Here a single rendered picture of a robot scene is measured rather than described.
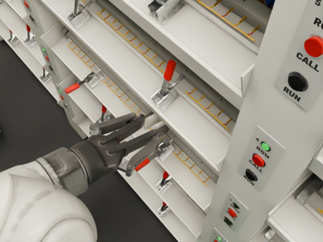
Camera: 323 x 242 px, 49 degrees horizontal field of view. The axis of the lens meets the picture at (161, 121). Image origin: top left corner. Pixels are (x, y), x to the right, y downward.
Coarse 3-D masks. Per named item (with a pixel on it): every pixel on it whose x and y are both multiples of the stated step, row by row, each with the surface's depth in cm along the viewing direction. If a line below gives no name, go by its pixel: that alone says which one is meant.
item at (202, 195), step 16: (48, 32) 93; (64, 32) 94; (64, 48) 96; (80, 64) 93; (80, 80) 91; (96, 96) 88; (112, 96) 87; (112, 112) 85; (128, 112) 84; (160, 144) 79; (160, 160) 78; (176, 160) 77; (176, 176) 76; (192, 176) 75; (192, 192) 74; (208, 192) 73; (208, 208) 69
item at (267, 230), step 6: (264, 228) 64; (270, 228) 68; (258, 234) 64; (264, 234) 65; (270, 234) 65; (276, 234) 67; (252, 240) 63; (258, 240) 68; (264, 240) 68; (270, 240) 67; (276, 240) 67; (282, 240) 67
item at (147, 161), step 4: (156, 152) 76; (160, 152) 76; (152, 156) 76; (156, 156) 76; (144, 160) 75; (148, 160) 75; (140, 164) 74; (144, 164) 74; (136, 168) 74; (140, 168) 74
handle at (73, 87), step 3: (87, 75) 87; (87, 78) 88; (90, 78) 88; (81, 81) 87; (84, 81) 87; (87, 81) 87; (75, 84) 86; (78, 84) 86; (81, 84) 87; (69, 87) 86; (72, 87) 86; (75, 87) 86; (78, 87) 86; (66, 90) 85; (69, 90) 85; (72, 90) 85
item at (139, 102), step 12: (72, 36) 94; (84, 48) 91; (96, 60) 89; (108, 72) 87; (120, 84) 85; (120, 96) 85; (132, 96) 83; (144, 108) 81; (168, 132) 78; (180, 144) 76; (192, 156) 74; (204, 168) 73; (216, 180) 71
